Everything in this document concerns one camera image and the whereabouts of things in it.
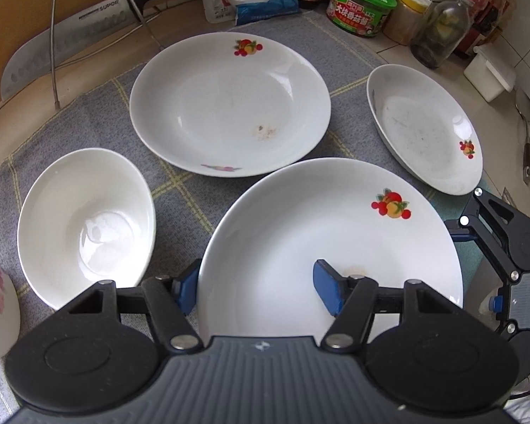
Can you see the wooden cutting board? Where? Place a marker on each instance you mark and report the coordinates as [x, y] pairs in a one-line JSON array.
[[17, 0]]

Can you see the small white fruit-print plate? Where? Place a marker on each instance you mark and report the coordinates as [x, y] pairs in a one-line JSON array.
[[419, 128]]

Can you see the green-lid sauce jar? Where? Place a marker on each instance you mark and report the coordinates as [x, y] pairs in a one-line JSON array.
[[357, 13]]

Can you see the clear glass bottle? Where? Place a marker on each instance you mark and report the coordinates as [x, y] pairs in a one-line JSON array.
[[437, 35]]

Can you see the white plastic packet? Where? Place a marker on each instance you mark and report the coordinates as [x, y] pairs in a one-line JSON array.
[[216, 4]]

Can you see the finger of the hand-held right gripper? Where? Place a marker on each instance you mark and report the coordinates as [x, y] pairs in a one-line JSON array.
[[494, 304], [459, 232]]

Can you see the white plastic container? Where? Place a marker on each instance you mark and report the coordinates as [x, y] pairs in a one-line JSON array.
[[486, 75]]

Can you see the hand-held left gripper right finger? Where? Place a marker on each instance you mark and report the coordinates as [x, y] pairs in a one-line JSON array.
[[329, 287]]

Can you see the plain white bowl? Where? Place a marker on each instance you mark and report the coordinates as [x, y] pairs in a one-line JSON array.
[[84, 229]]

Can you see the large white fruit-print plate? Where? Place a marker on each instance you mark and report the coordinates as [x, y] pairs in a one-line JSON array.
[[291, 229]]

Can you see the red-label sauce bottle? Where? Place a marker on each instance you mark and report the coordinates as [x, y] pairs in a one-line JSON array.
[[472, 13]]

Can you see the yellow-lid jar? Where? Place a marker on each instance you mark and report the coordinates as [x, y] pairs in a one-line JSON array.
[[404, 22]]

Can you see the grey checked cloth mat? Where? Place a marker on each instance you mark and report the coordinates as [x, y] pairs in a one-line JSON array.
[[48, 132]]

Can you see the dark sauce bottle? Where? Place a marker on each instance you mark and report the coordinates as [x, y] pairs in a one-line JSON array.
[[501, 9]]

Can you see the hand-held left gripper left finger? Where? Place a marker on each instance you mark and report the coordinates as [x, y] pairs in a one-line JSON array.
[[187, 289]]

